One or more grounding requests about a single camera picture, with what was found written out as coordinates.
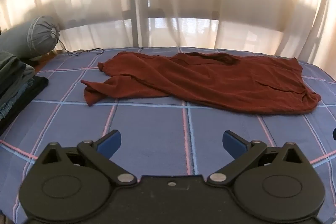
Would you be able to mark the blue plaid bed sheet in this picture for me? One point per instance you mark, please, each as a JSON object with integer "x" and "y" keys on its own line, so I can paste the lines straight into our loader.
{"x": 147, "y": 124}

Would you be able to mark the white window frame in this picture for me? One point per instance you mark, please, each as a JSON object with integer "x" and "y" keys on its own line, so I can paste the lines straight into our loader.
{"x": 135, "y": 16}

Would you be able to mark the black folded pants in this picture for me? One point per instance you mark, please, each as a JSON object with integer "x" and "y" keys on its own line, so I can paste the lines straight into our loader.
{"x": 31, "y": 90}

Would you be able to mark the light blue folded jeans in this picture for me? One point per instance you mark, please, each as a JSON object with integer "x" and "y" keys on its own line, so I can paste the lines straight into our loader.
{"x": 5, "y": 109}

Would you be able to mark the grey bolster pillow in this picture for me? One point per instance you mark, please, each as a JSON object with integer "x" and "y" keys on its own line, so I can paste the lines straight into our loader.
{"x": 29, "y": 37}

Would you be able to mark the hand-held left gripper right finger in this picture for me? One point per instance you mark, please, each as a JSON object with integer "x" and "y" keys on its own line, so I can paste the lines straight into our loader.
{"x": 232, "y": 144}

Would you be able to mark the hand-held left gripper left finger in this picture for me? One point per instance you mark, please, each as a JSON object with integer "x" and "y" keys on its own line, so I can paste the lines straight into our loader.
{"x": 111, "y": 142}

